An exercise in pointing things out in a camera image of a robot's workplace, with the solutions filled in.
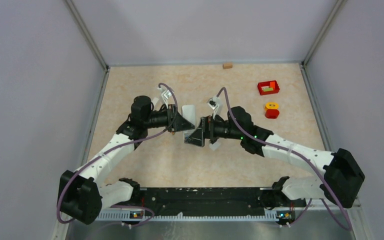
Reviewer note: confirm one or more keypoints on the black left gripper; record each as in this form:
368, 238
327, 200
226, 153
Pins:
175, 122

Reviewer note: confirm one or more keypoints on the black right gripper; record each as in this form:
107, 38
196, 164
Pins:
206, 130

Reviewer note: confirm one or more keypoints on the white remote control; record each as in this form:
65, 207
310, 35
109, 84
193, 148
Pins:
189, 113

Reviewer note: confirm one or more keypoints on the white battery cover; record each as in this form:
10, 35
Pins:
214, 146

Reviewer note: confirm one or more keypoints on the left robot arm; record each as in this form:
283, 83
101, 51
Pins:
82, 194

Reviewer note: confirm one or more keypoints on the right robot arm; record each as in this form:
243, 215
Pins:
337, 176

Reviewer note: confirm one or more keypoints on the small wooden block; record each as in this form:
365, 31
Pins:
227, 65

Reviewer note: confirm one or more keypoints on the red block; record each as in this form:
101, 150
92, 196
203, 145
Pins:
272, 113

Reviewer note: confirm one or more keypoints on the yellow block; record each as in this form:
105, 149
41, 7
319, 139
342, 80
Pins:
271, 106

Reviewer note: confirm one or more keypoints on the red bin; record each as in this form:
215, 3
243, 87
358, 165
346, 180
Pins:
268, 87

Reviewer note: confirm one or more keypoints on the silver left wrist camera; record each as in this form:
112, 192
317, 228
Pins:
165, 94

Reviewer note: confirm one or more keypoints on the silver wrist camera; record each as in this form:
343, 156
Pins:
216, 104
165, 94

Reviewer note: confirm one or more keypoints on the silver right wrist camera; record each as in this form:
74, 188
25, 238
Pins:
216, 104

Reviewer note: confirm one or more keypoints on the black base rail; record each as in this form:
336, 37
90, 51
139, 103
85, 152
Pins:
210, 201

